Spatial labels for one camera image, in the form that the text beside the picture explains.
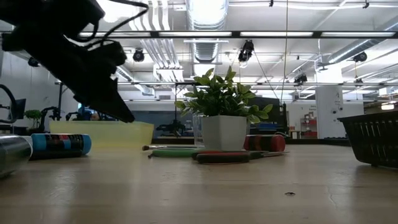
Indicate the red shelf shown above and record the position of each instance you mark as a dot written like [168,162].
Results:
[308,124]

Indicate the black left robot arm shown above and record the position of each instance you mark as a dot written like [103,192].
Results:
[46,12]

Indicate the black background robot arm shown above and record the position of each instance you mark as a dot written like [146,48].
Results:
[56,112]
[174,127]

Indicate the black hanging camera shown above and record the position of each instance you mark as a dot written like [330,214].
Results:
[138,55]
[246,51]
[300,78]
[360,57]
[33,61]

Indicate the black mesh basket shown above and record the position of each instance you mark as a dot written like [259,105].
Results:
[373,140]

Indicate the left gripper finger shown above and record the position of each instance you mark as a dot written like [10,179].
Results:
[96,98]
[115,96]

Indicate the silver ceiling duct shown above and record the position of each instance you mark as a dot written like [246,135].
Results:
[206,28]
[357,46]

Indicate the black paint bottle white cap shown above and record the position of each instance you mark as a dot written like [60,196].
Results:
[12,152]

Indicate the green plant white pot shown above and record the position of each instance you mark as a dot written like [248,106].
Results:
[222,124]

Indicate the black aluminium table frame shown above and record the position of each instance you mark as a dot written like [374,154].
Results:
[311,141]

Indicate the thin long paint brush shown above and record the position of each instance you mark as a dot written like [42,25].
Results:
[171,147]

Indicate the white pillar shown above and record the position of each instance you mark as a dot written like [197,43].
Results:
[329,109]

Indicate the black monitor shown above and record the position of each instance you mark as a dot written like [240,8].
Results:
[18,109]

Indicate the small background potted plant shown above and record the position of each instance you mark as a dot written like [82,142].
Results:
[33,115]

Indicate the yellow translucent plastic bin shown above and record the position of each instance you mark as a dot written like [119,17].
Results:
[102,133]

